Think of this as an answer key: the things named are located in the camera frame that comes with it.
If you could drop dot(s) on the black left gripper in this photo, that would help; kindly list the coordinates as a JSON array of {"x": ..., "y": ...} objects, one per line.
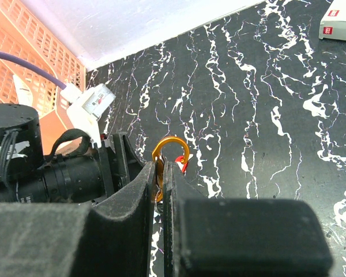
[{"x": 112, "y": 238}]

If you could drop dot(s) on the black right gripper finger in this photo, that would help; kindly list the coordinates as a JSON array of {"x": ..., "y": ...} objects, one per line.
[{"x": 238, "y": 237}]

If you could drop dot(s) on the orange carabiner keyring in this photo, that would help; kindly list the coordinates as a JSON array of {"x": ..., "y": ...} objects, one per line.
[{"x": 169, "y": 149}]

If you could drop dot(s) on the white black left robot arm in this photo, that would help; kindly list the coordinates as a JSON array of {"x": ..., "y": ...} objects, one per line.
[{"x": 11, "y": 138}]

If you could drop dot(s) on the white paper card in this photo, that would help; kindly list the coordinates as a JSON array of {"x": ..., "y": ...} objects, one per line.
[{"x": 24, "y": 94}]

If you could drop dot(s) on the orange plastic file organizer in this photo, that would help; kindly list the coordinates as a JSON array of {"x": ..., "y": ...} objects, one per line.
[{"x": 25, "y": 37}]

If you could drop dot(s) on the white red small box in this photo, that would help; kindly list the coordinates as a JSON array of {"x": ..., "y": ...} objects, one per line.
[{"x": 333, "y": 23}]

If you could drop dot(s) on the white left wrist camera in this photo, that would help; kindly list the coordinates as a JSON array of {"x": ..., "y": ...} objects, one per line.
[{"x": 87, "y": 108}]

